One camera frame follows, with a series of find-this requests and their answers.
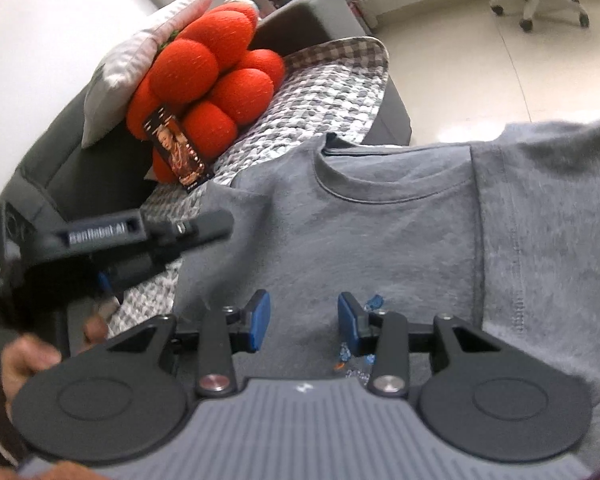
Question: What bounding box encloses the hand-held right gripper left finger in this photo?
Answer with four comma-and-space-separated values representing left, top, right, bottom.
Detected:
105, 289, 272, 397

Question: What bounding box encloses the dark grey sofa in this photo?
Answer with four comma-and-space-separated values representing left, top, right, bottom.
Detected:
0, 0, 413, 361

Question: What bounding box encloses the orange pumpkin plush cushion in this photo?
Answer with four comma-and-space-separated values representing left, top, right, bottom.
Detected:
126, 2, 286, 183

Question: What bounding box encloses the person's right hand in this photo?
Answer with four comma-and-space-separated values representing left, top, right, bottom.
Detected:
0, 460, 98, 480

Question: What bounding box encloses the person's left hand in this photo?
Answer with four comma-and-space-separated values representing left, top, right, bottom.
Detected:
2, 316, 112, 401

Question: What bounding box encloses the light grey pillow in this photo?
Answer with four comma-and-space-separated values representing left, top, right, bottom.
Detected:
81, 0, 231, 150

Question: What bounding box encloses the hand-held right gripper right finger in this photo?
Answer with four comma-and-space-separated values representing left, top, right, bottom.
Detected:
337, 291, 503, 397

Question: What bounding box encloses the grey checked blanket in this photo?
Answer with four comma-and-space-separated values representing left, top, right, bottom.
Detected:
100, 36, 391, 341

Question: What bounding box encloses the grey t-shirt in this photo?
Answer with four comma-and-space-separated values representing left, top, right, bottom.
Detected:
172, 117, 600, 461

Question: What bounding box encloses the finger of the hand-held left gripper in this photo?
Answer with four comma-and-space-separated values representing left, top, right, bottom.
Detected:
100, 255, 181, 293
145, 210, 235, 261

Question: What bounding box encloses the grey curtain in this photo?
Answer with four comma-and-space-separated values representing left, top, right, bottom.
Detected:
341, 0, 380, 31

